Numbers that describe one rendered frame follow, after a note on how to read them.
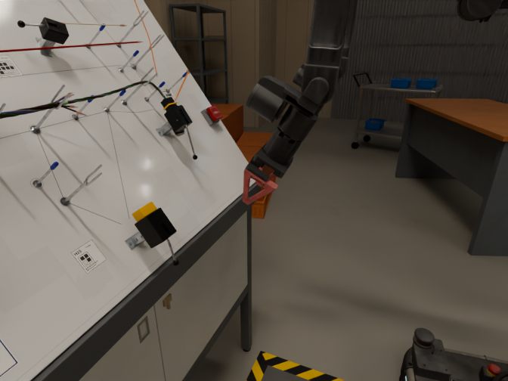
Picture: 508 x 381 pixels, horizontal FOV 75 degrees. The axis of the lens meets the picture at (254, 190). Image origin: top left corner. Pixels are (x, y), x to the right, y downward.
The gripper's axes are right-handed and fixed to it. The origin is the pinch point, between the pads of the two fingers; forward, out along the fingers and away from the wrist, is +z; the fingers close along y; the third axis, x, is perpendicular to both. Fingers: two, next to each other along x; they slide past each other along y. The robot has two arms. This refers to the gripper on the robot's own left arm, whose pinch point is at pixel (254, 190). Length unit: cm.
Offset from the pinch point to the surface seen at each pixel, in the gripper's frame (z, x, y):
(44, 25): -5, -57, -2
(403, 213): 56, 113, -220
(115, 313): 26.1, -9.0, 22.5
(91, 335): 26.5, -9.5, 28.0
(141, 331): 41.6, -4.1, 12.2
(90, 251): 21.1, -19.9, 18.1
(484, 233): 20, 140, -166
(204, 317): 56, 8, -13
